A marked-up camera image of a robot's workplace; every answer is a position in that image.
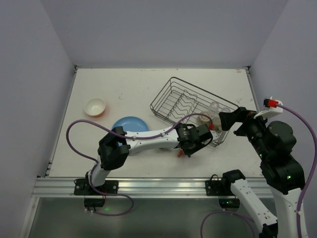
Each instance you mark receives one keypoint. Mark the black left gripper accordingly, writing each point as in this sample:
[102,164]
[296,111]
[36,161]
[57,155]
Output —
[201,135]

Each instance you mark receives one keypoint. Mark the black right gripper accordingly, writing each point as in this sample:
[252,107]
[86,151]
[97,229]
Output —
[244,120]

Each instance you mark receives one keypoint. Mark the clear glass cup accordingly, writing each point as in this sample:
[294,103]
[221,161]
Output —
[214,109]
[226,110]

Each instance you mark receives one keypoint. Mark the grey-green cup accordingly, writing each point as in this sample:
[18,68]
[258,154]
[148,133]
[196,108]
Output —
[216,124]

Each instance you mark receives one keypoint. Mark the pink mug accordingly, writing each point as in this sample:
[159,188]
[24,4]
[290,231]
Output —
[180,153]

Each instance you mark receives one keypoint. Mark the beige speckled cup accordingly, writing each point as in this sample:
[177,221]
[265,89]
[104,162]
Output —
[204,117]

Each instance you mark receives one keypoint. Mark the blue plate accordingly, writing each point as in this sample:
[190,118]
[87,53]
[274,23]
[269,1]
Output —
[131,123]

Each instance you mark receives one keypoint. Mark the orange bowl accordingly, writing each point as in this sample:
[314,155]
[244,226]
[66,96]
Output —
[95,107]

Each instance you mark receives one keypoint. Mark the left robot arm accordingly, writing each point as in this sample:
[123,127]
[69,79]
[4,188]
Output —
[118,144]

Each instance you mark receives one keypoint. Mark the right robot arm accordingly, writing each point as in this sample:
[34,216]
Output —
[273,143]

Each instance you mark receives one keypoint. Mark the black wire dish rack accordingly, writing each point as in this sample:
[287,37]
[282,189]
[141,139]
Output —
[179,98]

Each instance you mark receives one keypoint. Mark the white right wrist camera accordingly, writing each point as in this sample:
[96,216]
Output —
[271,108]

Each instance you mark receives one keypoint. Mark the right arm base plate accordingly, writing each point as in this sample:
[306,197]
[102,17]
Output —
[216,187]

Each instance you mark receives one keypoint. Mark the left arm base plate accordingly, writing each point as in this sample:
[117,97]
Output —
[83,188]

